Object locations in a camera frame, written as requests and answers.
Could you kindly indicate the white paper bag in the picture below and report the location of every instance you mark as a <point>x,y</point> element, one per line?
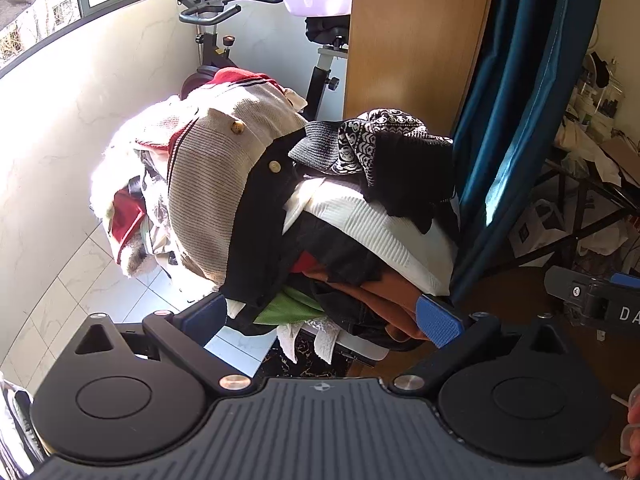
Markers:
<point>540,220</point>

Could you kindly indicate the wooden wardrobe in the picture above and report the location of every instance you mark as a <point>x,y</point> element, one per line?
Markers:
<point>400,35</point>

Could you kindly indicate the beige knit cardigan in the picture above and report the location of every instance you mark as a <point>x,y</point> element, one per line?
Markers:
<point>215,195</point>

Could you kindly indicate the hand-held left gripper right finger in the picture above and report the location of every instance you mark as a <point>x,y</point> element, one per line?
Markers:
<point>440,320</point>

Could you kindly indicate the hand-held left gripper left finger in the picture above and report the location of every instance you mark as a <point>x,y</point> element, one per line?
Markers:
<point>205,317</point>

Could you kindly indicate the teal curtain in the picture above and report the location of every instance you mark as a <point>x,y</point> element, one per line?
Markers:
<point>515,85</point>

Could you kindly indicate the black white patterned sweater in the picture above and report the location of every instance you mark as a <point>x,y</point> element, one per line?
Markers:
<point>400,160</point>

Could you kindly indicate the red garment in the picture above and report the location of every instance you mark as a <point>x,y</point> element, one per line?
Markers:
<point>125,215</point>

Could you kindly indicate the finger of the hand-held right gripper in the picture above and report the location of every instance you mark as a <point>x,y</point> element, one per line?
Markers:
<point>570,292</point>

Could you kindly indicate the green garment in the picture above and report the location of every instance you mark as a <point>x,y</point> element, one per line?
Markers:
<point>287,307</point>

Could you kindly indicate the white crumpled cloth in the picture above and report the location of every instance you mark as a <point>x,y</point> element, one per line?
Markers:
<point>585,150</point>

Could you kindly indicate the black garment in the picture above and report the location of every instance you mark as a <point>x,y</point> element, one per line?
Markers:
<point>255,250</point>

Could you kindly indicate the orange brown garment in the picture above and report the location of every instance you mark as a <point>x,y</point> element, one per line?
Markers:
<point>390,305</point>

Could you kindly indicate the black exercise bike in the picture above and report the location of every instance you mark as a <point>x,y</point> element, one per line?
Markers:
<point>210,15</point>

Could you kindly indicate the white fluffy cloth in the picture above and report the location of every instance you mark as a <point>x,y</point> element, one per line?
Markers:
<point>125,160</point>

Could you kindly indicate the white knit garment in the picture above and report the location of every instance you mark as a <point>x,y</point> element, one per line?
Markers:
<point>380,240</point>

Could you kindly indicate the white lace cloth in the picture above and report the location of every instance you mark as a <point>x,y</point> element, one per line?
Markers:
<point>310,340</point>

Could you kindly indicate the black metal rack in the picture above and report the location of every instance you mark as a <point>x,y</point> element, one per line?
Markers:
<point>580,185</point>

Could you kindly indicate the striped cloth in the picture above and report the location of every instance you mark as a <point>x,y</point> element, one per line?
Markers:
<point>15,425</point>

